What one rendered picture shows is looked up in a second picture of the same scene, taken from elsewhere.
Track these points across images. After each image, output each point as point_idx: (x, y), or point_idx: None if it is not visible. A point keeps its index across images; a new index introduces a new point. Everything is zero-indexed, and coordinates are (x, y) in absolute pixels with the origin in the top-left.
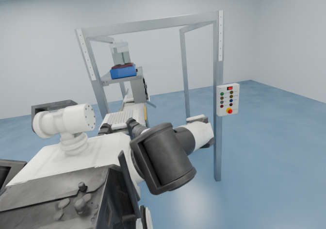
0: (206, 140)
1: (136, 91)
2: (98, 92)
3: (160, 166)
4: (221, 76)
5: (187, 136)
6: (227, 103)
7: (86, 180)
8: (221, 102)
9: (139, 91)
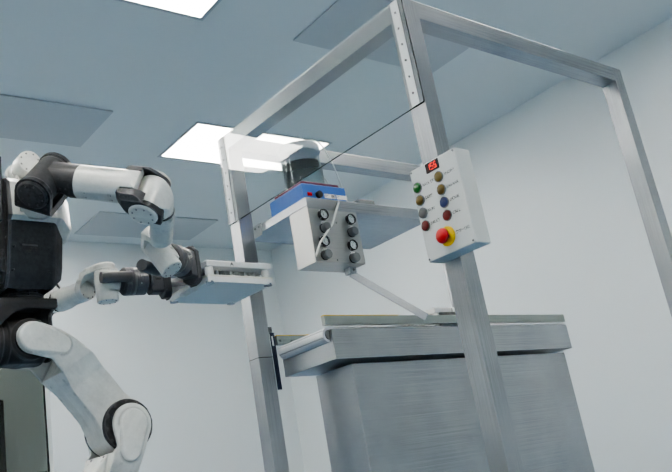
0: (107, 183)
1: (298, 238)
2: (238, 247)
3: None
4: (430, 145)
5: (66, 164)
6: (437, 212)
7: None
8: (420, 213)
9: (304, 237)
